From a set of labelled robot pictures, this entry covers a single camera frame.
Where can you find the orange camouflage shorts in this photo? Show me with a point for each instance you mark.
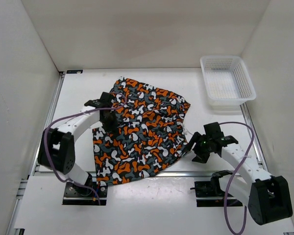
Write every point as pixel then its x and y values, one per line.
pixel 150 136

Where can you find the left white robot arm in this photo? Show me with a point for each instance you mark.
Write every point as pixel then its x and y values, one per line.
pixel 57 149

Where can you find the front aluminium rail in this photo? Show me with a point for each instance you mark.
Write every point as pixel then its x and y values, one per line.
pixel 161 174

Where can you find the right aluminium rail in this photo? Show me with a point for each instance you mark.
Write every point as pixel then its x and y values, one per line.
pixel 256 143

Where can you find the white plastic mesh basket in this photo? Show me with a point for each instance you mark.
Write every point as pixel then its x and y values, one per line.
pixel 226 80

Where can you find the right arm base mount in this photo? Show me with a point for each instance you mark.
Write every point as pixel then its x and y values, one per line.
pixel 209 193

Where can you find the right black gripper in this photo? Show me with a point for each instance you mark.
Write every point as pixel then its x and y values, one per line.
pixel 202 157

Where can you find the left aluminium rail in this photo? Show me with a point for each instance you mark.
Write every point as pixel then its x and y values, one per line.
pixel 49 118

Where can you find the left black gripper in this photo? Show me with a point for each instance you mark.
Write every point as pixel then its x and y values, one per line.
pixel 113 129

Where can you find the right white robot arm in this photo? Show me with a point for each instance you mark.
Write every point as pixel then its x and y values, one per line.
pixel 266 197

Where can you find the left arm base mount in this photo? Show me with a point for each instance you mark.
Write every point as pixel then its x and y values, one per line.
pixel 75 196

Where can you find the aluminium rail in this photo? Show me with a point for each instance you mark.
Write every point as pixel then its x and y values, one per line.
pixel 49 118
pixel 256 143
pixel 161 174

